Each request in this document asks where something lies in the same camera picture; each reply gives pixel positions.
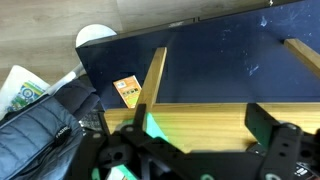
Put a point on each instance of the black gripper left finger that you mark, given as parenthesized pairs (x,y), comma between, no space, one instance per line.
(156,153)

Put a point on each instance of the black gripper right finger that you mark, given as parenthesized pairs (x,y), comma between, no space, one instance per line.
(283,146)

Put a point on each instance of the light wooden side table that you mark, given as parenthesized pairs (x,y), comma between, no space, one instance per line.
(206,123)

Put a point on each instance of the orange printed booklet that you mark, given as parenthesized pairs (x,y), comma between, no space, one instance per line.
(128,90)

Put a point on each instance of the dark floor rug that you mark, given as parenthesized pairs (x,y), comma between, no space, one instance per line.
(213,63)

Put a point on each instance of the white metal pole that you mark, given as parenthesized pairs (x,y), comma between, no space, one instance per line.
(68,78)

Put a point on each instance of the blue grey puffer jacket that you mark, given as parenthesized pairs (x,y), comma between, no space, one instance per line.
(30,140)

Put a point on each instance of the white round floor disc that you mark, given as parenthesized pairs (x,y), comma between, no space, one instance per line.
(93,33)

